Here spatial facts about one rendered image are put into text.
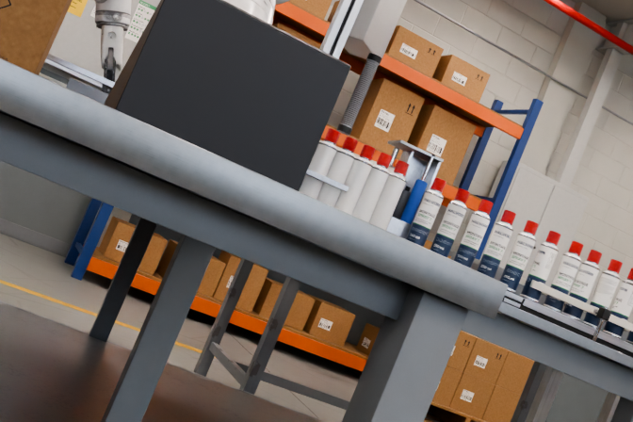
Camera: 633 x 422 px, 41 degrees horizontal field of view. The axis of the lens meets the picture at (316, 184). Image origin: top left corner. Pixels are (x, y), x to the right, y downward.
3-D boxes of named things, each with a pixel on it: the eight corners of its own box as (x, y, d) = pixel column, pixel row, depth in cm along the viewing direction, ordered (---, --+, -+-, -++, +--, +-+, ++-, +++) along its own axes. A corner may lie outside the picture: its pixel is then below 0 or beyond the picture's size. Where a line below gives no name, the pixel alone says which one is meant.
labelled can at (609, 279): (589, 326, 238) (615, 258, 240) (577, 322, 243) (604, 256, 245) (603, 332, 240) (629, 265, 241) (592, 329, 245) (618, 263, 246)
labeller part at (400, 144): (428, 162, 244) (430, 158, 244) (443, 162, 233) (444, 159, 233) (386, 143, 241) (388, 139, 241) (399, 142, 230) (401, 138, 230)
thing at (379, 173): (363, 228, 227) (392, 158, 228) (368, 230, 222) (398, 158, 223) (345, 220, 226) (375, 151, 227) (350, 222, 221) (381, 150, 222)
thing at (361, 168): (346, 221, 225) (375, 151, 227) (351, 222, 220) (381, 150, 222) (328, 214, 224) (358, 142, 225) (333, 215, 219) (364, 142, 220)
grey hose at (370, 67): (347, 136, 214) (379, 59, 215) (351, 135, 210) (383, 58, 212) (334, 129, 213) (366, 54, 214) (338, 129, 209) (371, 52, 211)
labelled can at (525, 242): (509, 292, 237) (536, 224, 239) (517, 295, 232) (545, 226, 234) (494, 285, 236) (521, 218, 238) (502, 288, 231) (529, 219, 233)
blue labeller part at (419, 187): (402, 238, 233) (425, 183, 235) (406, 239, 230) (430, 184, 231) (392, 234, 233) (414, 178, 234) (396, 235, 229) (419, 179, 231)
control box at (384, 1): (381, 64, 219) (408, -3, 220) (363, 40, 203) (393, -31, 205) (346, 53, 223) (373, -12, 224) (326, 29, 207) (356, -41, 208)
